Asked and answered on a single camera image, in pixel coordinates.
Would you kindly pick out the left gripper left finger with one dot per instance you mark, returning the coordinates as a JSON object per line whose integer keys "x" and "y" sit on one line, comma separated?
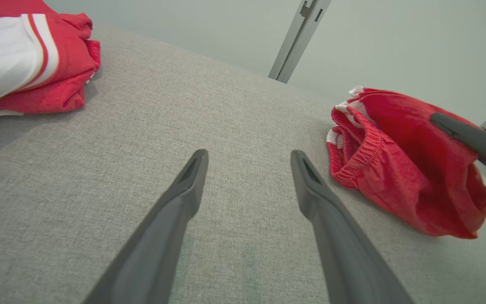
{"x": 163, "y": 228}

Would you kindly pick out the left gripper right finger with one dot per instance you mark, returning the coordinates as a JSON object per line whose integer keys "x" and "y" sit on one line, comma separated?
{"x": 340, "y": 240}

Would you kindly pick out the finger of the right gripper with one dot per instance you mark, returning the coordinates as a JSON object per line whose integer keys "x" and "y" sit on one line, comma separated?
{"x": 483, "y": 145}

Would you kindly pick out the red and white jersey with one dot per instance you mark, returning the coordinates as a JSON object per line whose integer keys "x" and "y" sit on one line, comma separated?
{"x": 15, "y": 59}

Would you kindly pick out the red shorts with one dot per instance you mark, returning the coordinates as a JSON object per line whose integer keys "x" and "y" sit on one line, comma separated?
{"x": 411, "y": 169}

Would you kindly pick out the grey fabric sofa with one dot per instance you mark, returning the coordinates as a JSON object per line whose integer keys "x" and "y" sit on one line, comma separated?
{"x": 226, "y": 118}

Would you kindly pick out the grey partition post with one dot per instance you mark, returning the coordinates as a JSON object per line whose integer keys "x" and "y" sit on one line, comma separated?
{"x": 304, "y": 42}
{"x": 288, "y": 46}

